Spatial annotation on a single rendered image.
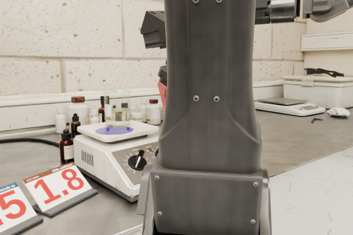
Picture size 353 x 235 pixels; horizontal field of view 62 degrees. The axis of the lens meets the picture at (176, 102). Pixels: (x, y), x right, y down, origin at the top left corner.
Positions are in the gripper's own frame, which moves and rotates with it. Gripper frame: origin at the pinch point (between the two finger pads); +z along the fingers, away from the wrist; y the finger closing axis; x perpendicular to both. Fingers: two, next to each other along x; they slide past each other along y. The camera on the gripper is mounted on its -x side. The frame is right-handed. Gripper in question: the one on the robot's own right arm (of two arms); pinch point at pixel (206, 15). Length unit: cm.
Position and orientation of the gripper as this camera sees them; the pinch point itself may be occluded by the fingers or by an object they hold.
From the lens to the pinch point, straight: 73.0
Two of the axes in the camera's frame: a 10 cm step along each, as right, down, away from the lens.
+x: 0.1, 9.9, 1.3
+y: -3.8, 1.2, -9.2
